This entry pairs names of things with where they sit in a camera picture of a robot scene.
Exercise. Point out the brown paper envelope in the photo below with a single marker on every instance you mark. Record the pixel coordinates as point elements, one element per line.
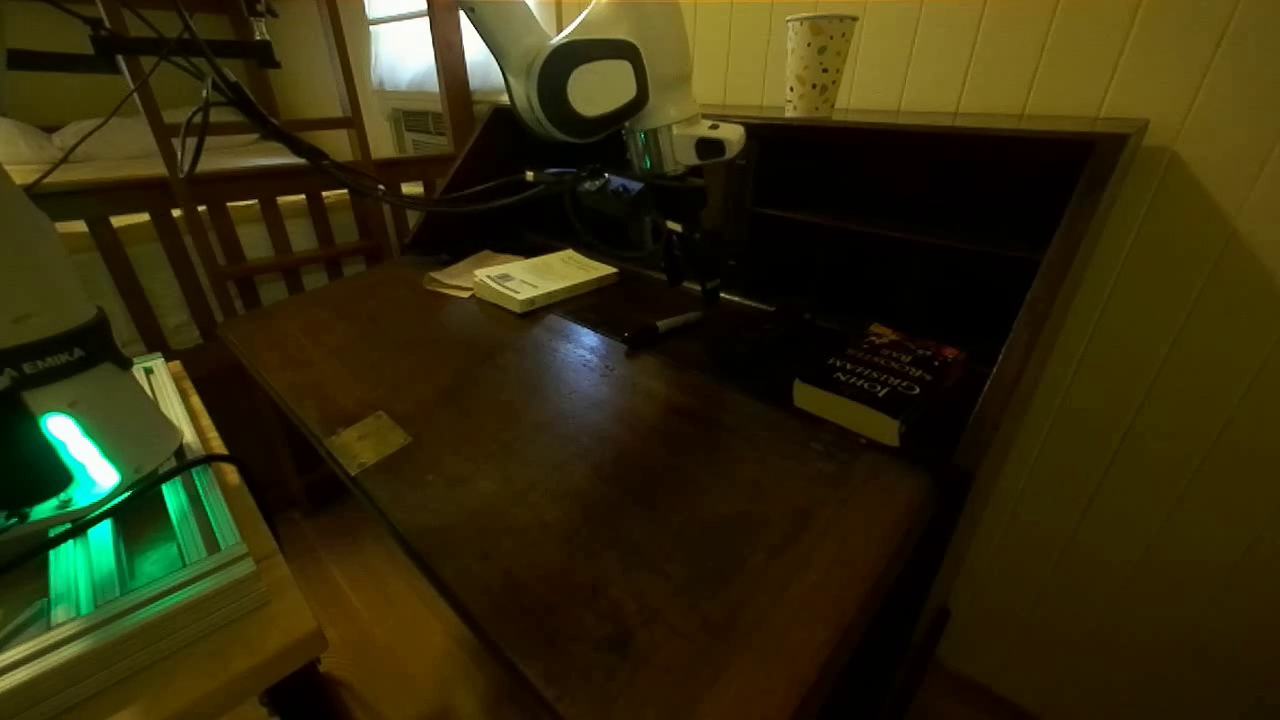
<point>462,279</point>

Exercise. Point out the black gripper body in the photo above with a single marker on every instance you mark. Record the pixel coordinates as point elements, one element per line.
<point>653,209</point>

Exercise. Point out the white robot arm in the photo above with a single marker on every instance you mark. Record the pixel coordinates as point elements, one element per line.
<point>617,81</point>

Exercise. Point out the white paperback book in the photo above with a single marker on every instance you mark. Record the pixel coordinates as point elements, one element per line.
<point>536,281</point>

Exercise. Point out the speckled paper cup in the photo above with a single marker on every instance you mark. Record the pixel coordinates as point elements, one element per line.
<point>815,60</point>

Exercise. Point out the wooden slatted chair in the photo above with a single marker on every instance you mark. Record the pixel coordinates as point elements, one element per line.
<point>252,209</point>

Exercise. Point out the green lit control box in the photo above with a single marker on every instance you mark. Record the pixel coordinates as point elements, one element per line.
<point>78,447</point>

